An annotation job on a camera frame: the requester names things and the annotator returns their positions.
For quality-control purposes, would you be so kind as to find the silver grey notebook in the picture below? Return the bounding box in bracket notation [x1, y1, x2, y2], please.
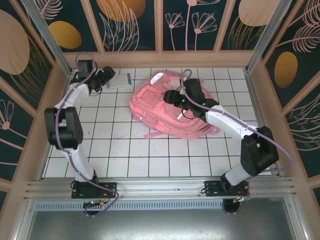
[106, 73, 132, 90]

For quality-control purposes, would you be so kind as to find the pink backpack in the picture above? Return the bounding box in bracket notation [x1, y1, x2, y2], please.
[129, 70, 218, 141]

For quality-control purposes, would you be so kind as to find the yellow power connector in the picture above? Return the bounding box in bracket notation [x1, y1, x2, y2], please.
[231, 195, 251, 204]
[83, 199, 111, 209]

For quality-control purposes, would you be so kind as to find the grey metal panel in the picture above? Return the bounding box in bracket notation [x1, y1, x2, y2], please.
[14, 211, 307, 240]

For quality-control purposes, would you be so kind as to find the aluminium side rail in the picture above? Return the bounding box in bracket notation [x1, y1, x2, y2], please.
[38, 69, 74, 181]
[243, 69, 281, 176]

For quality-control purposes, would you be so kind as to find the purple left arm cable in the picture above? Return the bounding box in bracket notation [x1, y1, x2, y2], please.
[55, 51, 120, 218]

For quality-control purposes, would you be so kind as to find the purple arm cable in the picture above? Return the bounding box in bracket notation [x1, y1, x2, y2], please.
[179, 68, 294, 216]
[55, 51, 120, 218]

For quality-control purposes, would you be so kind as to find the aluminium corner post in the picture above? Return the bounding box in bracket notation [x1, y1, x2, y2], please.
[244, 0, 294, 74]
[21, 0, 74, 76]

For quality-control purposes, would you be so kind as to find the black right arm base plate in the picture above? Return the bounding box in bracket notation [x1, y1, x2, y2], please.
[204, 180, 251, 198]

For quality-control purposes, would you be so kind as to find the aluminium mounting rail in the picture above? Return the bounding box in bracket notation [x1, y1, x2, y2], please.
[23, 176, 297, 203]

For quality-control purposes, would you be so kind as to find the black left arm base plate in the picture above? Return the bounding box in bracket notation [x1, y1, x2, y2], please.
[71, 181, 118, 199]

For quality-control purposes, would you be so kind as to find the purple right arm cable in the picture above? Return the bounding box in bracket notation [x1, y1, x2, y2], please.
[179, 68, 294, 216]

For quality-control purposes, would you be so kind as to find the grey slotted cable duct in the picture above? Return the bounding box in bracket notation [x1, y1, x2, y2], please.
[33, 201, 288, 212]

